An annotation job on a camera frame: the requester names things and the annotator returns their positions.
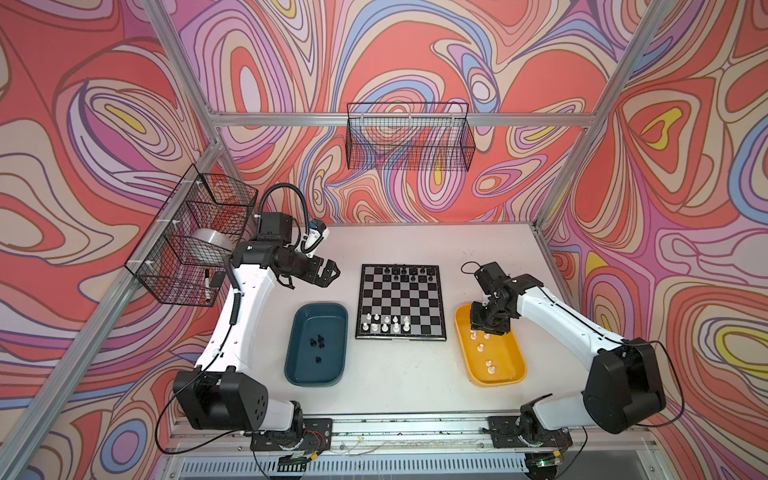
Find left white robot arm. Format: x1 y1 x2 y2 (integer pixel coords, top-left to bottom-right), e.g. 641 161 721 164
173 212 340 449

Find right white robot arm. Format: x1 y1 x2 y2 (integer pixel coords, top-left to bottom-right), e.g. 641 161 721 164
469 262 667 446

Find black pieces in teal tray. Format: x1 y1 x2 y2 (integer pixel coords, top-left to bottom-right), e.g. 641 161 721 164
309 335 325 364

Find black white chess board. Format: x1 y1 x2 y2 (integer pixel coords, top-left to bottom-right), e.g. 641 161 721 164
355 264 447 341

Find yellow plastic tray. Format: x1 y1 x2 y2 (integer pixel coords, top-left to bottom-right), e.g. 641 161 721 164
454 304 527 388

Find silver tape roll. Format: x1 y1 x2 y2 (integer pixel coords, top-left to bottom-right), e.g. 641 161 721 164
192 228 234 251

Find teal plastic tray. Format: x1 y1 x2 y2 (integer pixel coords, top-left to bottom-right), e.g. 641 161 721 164
284 303 348 387

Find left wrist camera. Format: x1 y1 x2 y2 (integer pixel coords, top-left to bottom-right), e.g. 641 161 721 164
304 219 327 250

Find black wire basket left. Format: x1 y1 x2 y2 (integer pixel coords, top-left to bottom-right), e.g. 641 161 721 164
125 166 258 307

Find black wire basket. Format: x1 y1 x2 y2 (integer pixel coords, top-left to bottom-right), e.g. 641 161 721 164
345 100 476 172
125 166 258 307

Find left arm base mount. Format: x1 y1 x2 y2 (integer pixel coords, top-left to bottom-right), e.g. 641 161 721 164
250 417 333 454

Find black wire basket back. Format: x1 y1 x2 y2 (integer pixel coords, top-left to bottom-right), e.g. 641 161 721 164
345 100 476 172

